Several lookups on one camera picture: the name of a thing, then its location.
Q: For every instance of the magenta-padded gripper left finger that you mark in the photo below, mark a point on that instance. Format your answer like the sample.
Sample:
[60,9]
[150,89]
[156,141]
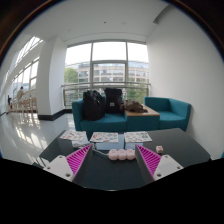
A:
[60,167]

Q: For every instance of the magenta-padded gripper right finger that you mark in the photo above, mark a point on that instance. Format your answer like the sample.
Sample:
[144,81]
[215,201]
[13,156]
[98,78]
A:
[166,167]

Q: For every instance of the pink charger block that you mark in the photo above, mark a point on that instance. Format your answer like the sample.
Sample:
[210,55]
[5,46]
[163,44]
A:
[159,149]

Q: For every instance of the sticker sheet with green pictures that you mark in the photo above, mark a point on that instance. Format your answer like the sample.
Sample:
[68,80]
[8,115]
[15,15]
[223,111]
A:
[138,136]

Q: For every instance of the pink power strip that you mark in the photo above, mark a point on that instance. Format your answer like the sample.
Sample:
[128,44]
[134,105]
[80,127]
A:
[121,154]

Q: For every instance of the teal block table, wooden top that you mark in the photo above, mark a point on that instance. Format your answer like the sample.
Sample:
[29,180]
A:
[141,121]

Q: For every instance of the empty teal sofa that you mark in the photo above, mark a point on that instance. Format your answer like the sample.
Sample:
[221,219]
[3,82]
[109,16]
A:
[173,115]

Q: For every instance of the teal sofa with bags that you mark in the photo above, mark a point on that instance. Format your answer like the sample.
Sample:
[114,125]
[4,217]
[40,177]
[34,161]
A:
[106,124]

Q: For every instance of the brown jacket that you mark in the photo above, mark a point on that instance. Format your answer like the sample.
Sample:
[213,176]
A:
[135,106]

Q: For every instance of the black soft bag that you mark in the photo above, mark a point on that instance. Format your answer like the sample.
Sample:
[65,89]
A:
[93,105]

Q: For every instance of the metal window railing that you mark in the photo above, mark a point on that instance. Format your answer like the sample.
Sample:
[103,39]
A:
[71,86]

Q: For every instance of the person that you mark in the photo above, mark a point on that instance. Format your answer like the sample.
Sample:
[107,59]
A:
[20,94]

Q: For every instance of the black backpack with label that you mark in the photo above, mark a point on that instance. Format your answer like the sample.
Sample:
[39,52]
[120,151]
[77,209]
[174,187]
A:
[113,100]

